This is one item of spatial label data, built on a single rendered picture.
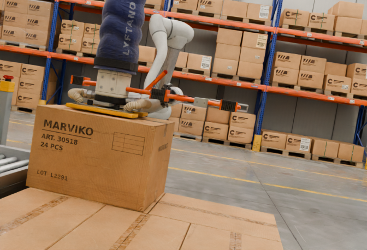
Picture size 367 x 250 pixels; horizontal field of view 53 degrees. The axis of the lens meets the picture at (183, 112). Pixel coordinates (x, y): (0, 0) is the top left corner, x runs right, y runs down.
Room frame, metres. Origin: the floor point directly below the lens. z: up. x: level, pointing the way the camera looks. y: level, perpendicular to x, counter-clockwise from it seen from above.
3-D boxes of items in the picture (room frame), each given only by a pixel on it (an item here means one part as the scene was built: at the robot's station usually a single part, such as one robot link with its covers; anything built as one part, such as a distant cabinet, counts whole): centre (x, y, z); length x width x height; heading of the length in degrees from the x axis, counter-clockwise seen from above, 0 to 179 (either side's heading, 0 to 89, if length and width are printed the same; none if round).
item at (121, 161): (1.89, 0.37, 0.74); 0.60 x 0.40 x 0.40; 79
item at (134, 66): (1.90, 0.38, 1.20); 0.23 x 0.23 x 0.04
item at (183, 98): (1.98, 0.17, 1.08); 0.93 x 0.30 x 0.04; 81
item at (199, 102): (1.82, -0.08, 1.07); 0.07 x 0.07 x 0.04; 81
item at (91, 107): (1.80, 0.39, 0.98); 0.34 x 0.10 x 0.05; 81
